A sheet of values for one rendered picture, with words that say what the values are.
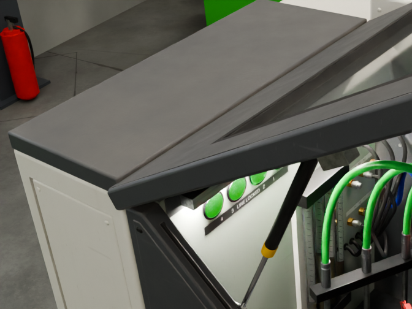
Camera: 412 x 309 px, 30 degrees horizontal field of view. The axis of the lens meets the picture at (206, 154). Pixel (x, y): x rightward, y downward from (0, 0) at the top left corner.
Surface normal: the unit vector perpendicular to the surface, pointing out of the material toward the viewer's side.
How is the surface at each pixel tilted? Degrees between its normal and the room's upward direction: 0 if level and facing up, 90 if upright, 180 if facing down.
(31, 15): 90
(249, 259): 90
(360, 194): 90
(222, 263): 90
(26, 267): 0
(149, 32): 0
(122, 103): 0
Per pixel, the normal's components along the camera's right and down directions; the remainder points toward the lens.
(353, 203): 0.74, 0.27
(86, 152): -0.11, -0.85
